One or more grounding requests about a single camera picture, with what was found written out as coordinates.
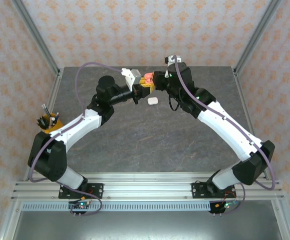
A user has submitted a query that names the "pink earbud charging case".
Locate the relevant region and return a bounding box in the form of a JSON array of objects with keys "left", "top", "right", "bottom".
[{"left": 144, "top": 71, "right": 156, "bottom": 84}]

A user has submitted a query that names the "orange pen holder cup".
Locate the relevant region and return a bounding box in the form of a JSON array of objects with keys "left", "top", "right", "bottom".
[{"left": 38, "top": 112, "right": 64, "bottom": 136}]

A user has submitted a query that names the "black pen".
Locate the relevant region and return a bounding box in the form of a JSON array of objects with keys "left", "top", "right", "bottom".
[{"left": 36, "top": 117, "right": 48, "bottom": 129}]

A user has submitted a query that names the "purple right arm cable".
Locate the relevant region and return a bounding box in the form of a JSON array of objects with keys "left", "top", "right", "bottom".
[{"left": 173, "top": 54, "right": 277, "bottom": 216}]

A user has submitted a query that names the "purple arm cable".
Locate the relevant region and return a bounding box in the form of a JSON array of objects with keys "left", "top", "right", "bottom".
[
  {"left": 29, "top": 61, "right": 103, "bottom": 217},
  {"left": 173, "top": 54, "right": 277, "bottom": 216}
]

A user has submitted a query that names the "black right gripper cable loop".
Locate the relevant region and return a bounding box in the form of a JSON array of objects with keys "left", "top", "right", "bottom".
[{"left": 168, "top": 94, "right": 181, "bottom": 112}]

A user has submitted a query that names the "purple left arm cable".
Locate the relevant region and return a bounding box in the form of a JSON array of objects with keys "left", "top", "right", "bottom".
[{"left": 29, "top": 61, "right": 103, "bottom": 217}]

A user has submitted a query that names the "aluminium side rail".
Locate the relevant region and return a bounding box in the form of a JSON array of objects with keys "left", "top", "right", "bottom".
[
  {"left": 233, "top": 67, "right": 290, "bottom": 240},
  {"left": 0, "top": 68, "right": 64, "bottom": 240}
]

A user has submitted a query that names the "aluminium corner post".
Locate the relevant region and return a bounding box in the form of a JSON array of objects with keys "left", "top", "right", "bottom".
[
  {"left": 11, "top": 0, "right": 61, "bottom": 76},
  {"left": 233, "top": 0, "right": 284, "bottom": 76}
]

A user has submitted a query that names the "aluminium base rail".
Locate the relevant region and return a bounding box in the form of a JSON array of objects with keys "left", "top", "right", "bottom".
[{"left": 11, "top": 171, "right": 285, "bottom": 201}]

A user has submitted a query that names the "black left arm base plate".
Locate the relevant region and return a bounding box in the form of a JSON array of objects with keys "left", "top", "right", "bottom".
[{"left": 59, "top": 183, "right": 104, "bottom": 200}]

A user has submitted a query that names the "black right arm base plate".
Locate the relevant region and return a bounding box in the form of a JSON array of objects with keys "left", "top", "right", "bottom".
[{"left": 191, "top": 182, "right": 235, "bottom": 200}]

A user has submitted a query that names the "grey slotted cable duct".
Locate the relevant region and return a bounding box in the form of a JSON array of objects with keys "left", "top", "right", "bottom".
[{"left": 21, "top": 201, "right": 212, "bottom": 212}]

